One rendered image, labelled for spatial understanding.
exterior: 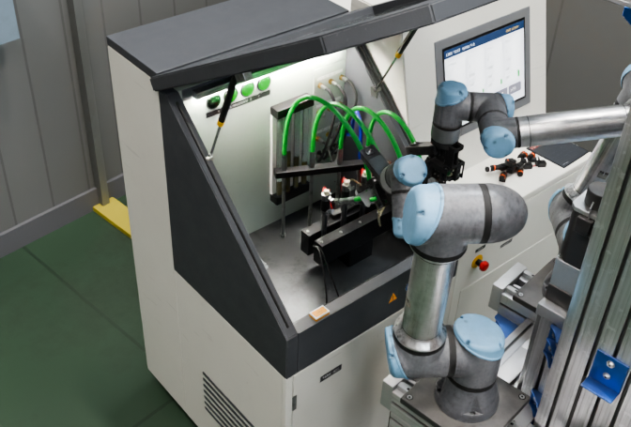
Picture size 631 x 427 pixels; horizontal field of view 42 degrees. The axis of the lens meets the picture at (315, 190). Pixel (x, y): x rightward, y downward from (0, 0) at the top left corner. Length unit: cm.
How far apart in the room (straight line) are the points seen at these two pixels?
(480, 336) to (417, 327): 17
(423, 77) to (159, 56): 81
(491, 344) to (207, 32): 124
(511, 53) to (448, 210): 145
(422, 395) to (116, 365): 175
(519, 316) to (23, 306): 224
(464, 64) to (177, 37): 92
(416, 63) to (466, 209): 110
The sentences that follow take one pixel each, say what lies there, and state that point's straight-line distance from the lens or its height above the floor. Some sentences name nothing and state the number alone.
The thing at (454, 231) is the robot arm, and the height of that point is 163.
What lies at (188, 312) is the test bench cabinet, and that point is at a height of 66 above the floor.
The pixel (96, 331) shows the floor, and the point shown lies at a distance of 366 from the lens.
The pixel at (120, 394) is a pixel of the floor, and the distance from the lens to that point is 341.
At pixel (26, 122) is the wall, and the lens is 387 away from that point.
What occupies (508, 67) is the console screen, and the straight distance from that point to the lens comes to 293.
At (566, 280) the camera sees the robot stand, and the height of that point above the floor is 133.
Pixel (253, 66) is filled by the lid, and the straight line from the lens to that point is 183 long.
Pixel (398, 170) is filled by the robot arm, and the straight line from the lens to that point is 194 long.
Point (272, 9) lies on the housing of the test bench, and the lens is 265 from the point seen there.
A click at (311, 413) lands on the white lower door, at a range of 258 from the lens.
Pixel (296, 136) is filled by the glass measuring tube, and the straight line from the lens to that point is 263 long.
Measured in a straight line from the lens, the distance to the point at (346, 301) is 236.
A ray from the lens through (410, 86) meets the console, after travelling 259.
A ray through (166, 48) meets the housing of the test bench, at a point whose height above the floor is 150.
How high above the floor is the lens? 259
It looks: 37 degrees down
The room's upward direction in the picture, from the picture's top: 3 degrees clockwise
